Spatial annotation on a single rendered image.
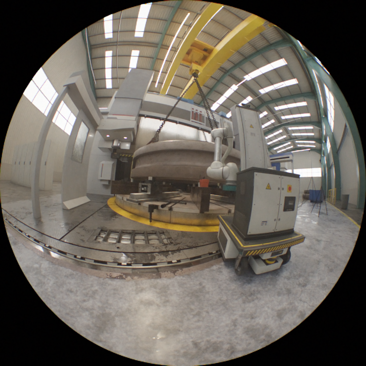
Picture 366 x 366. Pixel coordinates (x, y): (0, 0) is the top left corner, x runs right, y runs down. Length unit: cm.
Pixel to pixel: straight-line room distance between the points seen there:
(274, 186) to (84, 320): 141
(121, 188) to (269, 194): 317
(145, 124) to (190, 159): 380
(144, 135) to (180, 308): 561
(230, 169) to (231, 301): 123
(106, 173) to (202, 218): 417
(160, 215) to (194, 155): 153
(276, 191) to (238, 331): 92
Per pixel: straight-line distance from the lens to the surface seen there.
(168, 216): 200
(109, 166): 500
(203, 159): 262
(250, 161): 130
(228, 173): 129
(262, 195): 83
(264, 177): 84
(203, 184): 179
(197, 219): 196
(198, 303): 79
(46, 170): 610
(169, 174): 248
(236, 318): 79
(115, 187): 321
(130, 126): 364
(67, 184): 291
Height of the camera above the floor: 68
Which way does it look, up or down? 1 degrees up
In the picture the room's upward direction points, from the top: 4 degrees clockwise
